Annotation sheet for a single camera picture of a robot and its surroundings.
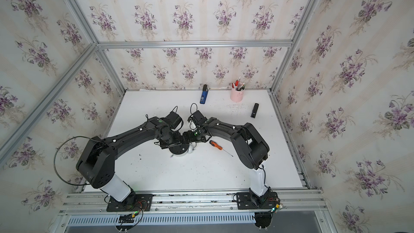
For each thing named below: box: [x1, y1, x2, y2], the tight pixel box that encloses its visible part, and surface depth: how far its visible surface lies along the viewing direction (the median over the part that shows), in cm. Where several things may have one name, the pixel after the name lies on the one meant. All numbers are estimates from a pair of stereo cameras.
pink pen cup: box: [230, 88, 245, 103], surface depth 110 cm
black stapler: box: [250, 102, 260, 119], surface depth 107 cm
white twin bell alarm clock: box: [168, 142, 195, 157], surface depth 87 cm
